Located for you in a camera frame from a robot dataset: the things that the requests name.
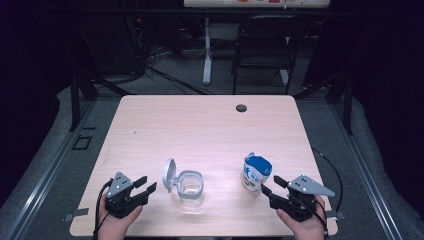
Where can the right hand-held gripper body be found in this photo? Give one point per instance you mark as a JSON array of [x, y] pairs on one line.
[[300, 203]]

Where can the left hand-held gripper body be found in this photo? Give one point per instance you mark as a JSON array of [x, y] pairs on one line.
[[121, 196]]

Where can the white and blue drink pouch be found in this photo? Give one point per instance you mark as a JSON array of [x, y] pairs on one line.
[[255, 173]]

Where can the clear container with grey lid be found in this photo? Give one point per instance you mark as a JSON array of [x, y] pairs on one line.
[[190, 185]]

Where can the person's right hand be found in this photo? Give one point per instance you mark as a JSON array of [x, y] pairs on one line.
[[306, 230]]

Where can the person's left hand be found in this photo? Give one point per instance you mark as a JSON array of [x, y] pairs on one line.
[[113, 228]]

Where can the dark round table grommet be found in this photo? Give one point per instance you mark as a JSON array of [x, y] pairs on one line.
[[241, 108]]

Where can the black metal stand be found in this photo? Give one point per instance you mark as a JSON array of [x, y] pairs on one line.
[[348, 103], [75, 100]]

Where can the black chair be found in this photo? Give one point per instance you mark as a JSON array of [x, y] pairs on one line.
[[266, 50]]

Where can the dark equipment cabinet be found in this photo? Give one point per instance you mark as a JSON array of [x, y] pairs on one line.
[[110, 43]]

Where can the white desk leg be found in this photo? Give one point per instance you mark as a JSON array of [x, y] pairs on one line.
[[207, 56]]

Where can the grey table bracket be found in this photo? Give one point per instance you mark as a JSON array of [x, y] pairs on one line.
[[336, 215], [78, 212]]

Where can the aluminium floor rail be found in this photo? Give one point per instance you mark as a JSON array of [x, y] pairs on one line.
[[50, 173], [363, 173]]

